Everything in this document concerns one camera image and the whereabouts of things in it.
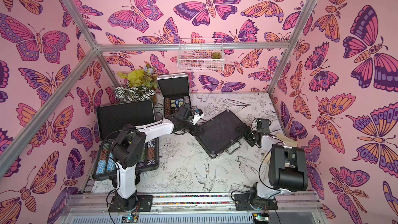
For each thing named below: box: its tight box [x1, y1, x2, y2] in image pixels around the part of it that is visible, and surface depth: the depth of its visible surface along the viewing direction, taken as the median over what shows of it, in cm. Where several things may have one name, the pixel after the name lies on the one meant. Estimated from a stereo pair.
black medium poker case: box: [193, 109, 251, 160], surface depth 93 cm
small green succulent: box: [210, 51, 222, 60], surface depth 95 cm
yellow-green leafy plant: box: [117, 64, 159, 91], surface depth 104 cm
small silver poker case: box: [156, 72, 192, 119], surface depth 111 cm
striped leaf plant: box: [114, 81, 157, 102], surface depth 92 cm
